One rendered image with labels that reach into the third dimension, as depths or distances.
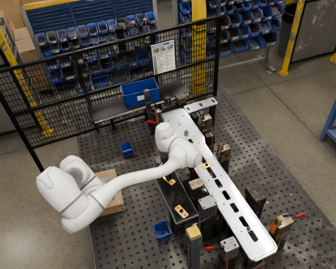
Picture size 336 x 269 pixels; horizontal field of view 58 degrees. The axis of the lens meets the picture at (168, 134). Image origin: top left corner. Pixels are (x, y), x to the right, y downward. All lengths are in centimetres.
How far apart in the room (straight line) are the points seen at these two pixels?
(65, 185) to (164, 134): 52
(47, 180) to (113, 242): 94
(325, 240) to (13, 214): 286
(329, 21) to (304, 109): 135
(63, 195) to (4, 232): 212
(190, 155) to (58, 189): 62
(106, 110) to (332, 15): 349
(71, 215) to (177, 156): 55
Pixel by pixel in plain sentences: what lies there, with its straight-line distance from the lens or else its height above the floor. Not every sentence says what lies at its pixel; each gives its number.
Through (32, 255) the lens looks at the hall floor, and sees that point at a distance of 326.
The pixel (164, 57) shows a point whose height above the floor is 130.
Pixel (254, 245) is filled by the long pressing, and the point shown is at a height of 100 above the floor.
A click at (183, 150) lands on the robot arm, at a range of 148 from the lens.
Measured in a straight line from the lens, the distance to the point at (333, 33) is 520.
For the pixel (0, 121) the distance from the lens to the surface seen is 418.
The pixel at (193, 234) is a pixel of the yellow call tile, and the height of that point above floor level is 116.
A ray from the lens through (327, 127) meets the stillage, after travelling 385.
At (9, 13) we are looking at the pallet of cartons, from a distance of 593.
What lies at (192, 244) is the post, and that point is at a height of 110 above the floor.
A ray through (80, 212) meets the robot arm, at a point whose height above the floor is 150.
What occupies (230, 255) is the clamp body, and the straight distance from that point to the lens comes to 185.
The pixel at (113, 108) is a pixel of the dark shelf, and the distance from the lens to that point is 267.
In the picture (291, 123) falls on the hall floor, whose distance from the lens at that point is 412.
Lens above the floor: 267
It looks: 44 degrees down
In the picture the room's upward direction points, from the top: 5 degrees counter-clockwise
